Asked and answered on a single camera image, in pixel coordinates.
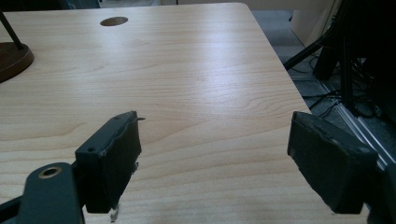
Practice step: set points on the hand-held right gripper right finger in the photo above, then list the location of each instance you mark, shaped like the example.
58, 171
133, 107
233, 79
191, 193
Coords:
333, 165

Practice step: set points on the light wooden cabinet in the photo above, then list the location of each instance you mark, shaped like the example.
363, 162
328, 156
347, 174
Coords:
311, 21

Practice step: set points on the brown cup holder rack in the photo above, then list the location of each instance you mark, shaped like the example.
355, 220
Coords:
12, 60

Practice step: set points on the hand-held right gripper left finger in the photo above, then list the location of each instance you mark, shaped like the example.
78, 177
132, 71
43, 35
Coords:
107, 161

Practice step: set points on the black metal stand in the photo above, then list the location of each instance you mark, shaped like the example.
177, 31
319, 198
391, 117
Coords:
311, 49

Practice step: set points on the aluminium floor rail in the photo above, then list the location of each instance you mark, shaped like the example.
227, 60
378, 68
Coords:
358, 123

